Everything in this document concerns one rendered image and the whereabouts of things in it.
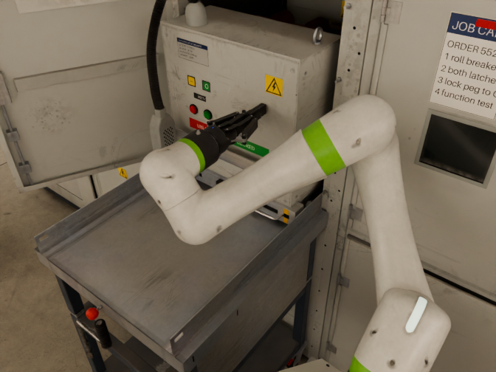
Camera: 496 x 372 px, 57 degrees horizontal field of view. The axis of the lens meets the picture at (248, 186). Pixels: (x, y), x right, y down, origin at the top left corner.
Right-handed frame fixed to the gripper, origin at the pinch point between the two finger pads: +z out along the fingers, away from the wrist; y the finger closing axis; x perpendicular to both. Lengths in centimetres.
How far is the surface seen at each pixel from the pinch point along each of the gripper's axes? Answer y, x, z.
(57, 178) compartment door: -71, -38, -26
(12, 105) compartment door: -74, -8, -31
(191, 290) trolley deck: 3, -38, -34
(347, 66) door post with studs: 17.0, 11.9, 16.7
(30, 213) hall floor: -170, -123, -2
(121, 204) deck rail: -40, -38, -22
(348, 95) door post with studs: 18.3, 3.9, 16.7
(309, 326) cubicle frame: 15, -101, 16
